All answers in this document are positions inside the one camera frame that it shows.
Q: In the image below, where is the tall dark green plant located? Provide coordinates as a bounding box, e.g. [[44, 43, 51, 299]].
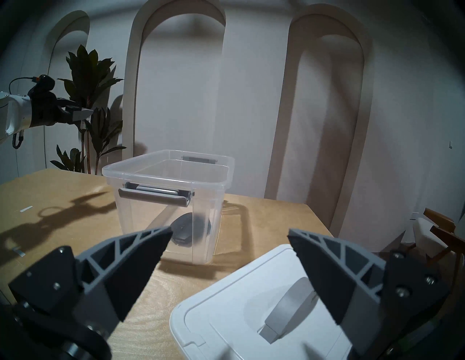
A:
[[51, 44, 127, 175]]

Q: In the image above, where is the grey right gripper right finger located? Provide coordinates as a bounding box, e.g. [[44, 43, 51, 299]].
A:
[[288, 228, 452, 360]]

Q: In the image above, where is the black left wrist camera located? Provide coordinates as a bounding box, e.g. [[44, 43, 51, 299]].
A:
[[30, 74, 56, 95]]

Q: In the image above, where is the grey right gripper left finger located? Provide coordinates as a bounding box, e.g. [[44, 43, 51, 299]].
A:
[[7, 226, 173, 360]]

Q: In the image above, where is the clear plastic storage container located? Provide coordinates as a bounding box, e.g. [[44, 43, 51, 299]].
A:
[[102, 149, 235, 265]]

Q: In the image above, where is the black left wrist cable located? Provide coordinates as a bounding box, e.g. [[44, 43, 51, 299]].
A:
[[9, 76, 37, 95]]

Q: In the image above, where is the wooden armchair with white cushions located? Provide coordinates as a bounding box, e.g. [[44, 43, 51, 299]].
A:
[[403, 208, 465, 276]]

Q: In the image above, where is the white container lid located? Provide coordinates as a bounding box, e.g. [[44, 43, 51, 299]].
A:
[[169, 244, 364, 360]]

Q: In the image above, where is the black computer mouse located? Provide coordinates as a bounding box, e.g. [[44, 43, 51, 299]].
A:
[[171, 213, 212, 248]]

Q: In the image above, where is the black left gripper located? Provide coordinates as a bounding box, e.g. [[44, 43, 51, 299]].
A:
[[29, 91, 94, 127]]

